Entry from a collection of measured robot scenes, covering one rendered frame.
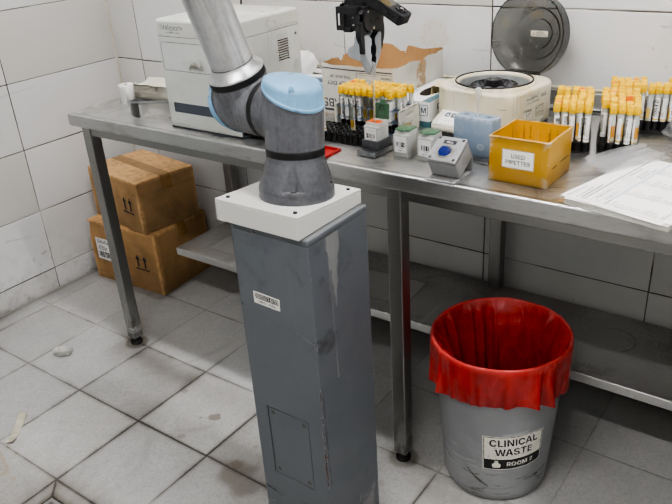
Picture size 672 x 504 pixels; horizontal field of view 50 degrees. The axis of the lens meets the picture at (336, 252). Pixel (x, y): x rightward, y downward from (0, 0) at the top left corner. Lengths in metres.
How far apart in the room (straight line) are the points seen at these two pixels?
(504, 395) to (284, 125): 0.83
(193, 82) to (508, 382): 1.12
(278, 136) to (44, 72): 1.88
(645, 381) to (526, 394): 0.40
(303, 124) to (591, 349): 1.14
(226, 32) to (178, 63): 0.66
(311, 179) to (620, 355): 1.11
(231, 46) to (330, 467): 0.91
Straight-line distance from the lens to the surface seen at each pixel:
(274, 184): 1.38
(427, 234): 2.50
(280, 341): 1.51
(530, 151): 1.53
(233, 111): 1.45
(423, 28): 2.30
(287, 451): 1.71
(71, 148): 3.23
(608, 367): 2.08
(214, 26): 1.40
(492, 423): 1.83
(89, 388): 2.61
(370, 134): 1.75
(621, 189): 1.53
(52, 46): 3.15
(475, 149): 1.70
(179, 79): 2.07
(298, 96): 1.34
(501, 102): 1.81
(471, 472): 1.98
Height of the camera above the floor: 1.45
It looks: 26 degrees down
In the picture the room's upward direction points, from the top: 4 degrees counter-clockwise
